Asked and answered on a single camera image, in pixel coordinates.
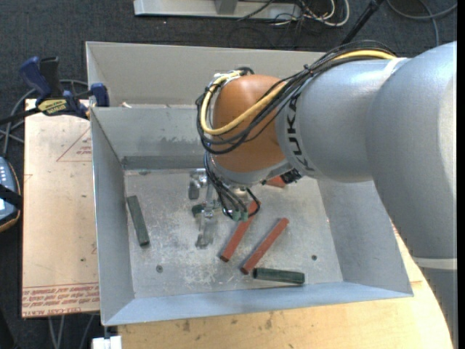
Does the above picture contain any brown cardboard board, red print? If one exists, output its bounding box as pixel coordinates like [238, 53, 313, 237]
[21, 98, 101, 319]

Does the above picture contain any black cylinder on white bracket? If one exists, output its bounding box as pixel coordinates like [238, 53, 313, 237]
[280, 168, 303, 185]

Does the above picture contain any red-brown flat block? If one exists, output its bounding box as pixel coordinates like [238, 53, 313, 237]
[239, 217, 291, 276]
[219, 199, 262, 263]
[264, 175, 288, 189]

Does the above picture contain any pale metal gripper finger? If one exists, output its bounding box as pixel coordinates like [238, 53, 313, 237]
[187, 169, 208, 201]
[195, 201, 219, 250]

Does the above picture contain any grey metal bin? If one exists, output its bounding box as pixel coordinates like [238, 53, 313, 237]
[85, 41, 414, 327]

